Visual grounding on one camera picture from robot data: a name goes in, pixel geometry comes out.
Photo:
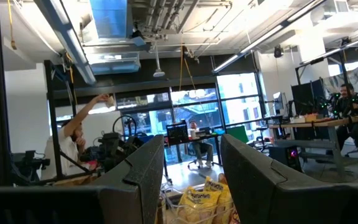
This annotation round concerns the black office chair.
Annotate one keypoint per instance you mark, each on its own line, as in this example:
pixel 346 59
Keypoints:
pixel 262 137
pixel 194 158

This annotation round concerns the black computer tower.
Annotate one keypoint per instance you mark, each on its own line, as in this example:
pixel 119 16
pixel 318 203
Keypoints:
pixel 286 155

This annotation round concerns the black desk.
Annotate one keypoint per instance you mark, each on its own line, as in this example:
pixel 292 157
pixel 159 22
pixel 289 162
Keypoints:
pixel 204 137

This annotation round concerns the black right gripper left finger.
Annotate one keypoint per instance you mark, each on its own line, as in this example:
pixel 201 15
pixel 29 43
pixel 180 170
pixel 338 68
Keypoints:
pixel 141 186

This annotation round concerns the black partition panel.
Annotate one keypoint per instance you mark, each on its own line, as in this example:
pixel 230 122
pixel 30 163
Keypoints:
pixel 306 96

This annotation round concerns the black background robot arms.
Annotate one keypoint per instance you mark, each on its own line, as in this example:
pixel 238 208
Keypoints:
pixel 331 102

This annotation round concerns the green board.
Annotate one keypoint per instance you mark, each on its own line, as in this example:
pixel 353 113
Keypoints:
pixel 238 133

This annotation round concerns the black computer monitor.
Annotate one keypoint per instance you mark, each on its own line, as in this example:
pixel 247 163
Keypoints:
pixel 177 133

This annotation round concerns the person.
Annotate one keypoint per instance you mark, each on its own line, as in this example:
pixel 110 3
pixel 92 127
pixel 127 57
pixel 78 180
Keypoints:
pixel 350 102
pixel 64 146
pixel 202 146

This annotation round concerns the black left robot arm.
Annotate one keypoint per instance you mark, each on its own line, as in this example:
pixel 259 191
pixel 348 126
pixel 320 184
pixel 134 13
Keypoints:
pixel 110 152

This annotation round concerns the black hanging camera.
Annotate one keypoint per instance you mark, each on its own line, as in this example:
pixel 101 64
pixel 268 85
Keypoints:
pixel 346 41
pixel 278 52

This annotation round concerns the large glass window wall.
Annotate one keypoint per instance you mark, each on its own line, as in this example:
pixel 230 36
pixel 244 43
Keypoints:
pixel 238 93

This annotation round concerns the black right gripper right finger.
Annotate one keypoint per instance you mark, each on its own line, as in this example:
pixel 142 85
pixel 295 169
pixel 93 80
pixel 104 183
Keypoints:
pixel 247 186

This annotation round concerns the black background device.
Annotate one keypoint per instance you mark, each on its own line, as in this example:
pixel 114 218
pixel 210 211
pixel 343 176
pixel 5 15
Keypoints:
pixel 23 165

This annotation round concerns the clear plastic bin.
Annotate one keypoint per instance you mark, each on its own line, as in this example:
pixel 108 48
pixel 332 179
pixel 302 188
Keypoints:
pixel 172 214

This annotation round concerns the person's hand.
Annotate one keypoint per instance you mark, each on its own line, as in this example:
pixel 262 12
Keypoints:
pixel 102 98

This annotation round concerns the long ceiling light strip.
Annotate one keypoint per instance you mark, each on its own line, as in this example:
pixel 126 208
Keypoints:
pixel 337 51
pixel 259 39

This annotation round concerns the white hanging lamp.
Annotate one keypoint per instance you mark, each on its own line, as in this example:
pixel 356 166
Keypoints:
pixel 158 73

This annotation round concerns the white computer monitor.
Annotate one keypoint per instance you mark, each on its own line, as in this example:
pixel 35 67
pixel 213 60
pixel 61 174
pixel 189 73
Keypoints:
pixel 278 101

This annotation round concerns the wooden workbench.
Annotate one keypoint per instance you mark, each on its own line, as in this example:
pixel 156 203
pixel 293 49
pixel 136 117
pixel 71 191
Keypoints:
pixel 322 123

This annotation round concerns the silver ceiling ventilation duct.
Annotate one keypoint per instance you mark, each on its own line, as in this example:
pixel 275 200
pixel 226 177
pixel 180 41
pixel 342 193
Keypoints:
pixel 109 18

